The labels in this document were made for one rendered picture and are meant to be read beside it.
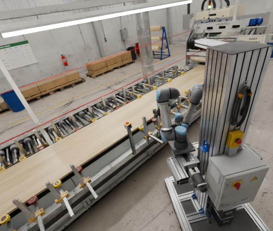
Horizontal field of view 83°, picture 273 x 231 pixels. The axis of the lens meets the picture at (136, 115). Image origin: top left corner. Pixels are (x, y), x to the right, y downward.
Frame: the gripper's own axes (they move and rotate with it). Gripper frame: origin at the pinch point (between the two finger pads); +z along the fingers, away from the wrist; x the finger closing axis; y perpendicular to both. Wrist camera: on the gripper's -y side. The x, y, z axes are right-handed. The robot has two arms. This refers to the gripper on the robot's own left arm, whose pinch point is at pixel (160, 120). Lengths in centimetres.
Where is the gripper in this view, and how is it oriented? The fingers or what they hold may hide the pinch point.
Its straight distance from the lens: 216.5
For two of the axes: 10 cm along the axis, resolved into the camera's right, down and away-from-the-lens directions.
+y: 7.5, -4.7, 4.6
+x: -6.4, -3.4, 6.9
